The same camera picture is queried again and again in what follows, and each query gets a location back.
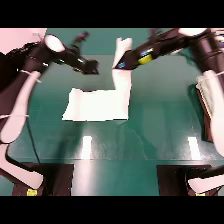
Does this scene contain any black cable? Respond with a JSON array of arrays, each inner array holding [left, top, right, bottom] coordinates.
[[26, 118, 42, 164]]

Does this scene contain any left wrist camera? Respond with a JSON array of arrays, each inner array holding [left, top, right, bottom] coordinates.
[[70, 31, 90, 48]]

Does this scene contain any blue white striped garment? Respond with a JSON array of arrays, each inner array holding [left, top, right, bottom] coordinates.
[[217, 28, 224, 49]]

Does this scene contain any beige garment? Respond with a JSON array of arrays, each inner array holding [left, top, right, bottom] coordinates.
[[195, 74, 215, 125]]

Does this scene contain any white T-shirt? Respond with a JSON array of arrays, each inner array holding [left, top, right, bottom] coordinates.
[[61, 37, 134, 122]]

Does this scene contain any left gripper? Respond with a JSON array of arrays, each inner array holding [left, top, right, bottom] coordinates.
[[73, 57, 100, 76]]

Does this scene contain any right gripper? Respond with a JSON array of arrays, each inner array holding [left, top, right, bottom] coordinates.
[[114, 49, 143, 71]]

